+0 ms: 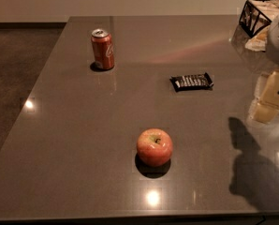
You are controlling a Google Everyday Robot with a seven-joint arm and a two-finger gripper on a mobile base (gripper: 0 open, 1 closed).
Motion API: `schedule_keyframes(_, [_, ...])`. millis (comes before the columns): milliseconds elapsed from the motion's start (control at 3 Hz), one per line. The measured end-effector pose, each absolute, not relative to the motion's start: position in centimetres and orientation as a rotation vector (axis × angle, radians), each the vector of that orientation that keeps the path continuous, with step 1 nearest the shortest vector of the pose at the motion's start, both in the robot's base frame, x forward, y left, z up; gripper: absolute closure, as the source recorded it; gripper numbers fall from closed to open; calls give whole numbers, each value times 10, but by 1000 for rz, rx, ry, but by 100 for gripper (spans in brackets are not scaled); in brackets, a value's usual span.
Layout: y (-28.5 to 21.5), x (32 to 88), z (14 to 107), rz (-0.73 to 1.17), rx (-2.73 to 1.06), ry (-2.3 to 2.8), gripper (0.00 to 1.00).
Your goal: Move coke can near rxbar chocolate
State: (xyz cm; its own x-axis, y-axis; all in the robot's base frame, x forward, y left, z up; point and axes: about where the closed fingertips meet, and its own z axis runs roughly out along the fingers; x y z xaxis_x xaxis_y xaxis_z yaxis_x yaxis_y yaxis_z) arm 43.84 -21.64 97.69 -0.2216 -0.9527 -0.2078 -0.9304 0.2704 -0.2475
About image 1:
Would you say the black wire basket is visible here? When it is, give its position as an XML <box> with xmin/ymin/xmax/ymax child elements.
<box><xmin>239</xmin><ymin>0</ymin><xmax>279</xmax><ymax>38</ymax></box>

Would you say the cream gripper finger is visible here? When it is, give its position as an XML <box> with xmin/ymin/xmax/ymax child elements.
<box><xmin>252</xmin><ymin>102</ymin><xmax>279</xmax><ymax>124</ymax></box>

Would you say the black rxbar chocolate bar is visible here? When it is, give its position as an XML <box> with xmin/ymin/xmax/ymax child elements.
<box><xmin>170</xmin><ymin>72</ymin><xmax>213</xmax><ymax>92</ymax></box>

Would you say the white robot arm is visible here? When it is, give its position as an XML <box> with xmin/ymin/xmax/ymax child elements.
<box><xmin>250</xmin><ymin>14</ymin><xmax>279</xmax><ymax>124</ymax></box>

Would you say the red apple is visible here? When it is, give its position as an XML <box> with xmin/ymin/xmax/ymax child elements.
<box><xmin>137</xmin><ymin>128</ymin><xmax>173</xmax><ymax>167</ymax></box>

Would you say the red coke can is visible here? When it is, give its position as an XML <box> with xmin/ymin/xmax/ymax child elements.
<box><xmin>91</xmin><ymin>28</ymin><xmax>114</xmax><ymax>70</ymax></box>

